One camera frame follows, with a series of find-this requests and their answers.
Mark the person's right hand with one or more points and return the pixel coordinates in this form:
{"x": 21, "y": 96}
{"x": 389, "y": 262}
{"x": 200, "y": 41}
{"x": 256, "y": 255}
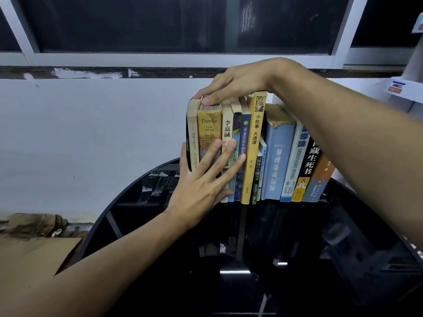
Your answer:
{"x": 244, "y": 79}

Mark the person's left hand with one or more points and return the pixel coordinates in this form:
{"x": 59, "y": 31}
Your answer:
{"x": 195, "y": 194}

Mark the person's right middle finger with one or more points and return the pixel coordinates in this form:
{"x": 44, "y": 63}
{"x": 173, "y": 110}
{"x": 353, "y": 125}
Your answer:
{"x": 224, "y": 75}

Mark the person's left little finger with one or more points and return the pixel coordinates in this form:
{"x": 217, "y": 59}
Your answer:
{"x": 184, "y": 158}

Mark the person's left middle finger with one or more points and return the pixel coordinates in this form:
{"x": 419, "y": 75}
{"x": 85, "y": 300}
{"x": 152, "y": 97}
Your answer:
{"x": 223, "y": 165}

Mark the person's right thumb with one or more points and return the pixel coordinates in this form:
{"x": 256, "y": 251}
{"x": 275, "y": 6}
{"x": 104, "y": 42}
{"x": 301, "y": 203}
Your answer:
{"x": 224, "y": 95}

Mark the person's left thumb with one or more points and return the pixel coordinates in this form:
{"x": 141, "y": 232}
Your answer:
{"x": 224, "y": 195}

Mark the thick yellow paperback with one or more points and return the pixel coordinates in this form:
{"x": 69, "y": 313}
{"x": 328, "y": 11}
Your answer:
{"x": 209, "y": 127}

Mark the person's left forearm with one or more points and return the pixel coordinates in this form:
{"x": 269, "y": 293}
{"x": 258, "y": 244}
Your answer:
{"x": 99, "y": 270}

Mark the person's right forearm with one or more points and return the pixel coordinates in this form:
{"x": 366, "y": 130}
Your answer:
{"x": 357, "y": 138}

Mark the row of upright books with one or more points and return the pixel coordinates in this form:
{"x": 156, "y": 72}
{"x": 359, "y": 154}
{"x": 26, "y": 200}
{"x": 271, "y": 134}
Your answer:
{"x": 277, "y": 151}

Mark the crumpled brown rag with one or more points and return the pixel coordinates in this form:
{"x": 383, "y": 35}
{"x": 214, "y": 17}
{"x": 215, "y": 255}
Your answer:
{"x": 36, "y": 223}

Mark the white shelf unit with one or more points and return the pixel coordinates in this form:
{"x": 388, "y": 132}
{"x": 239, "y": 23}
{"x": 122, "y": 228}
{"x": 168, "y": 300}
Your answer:
{"x": 409, "y": 79}

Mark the brown cardboard sheet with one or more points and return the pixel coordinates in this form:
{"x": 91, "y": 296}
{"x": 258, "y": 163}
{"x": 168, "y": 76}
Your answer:
{"x": 29, "y": 260}

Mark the white window frame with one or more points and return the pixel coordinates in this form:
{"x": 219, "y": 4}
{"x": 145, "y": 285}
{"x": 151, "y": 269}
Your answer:
{"x": 185, "y": 60}

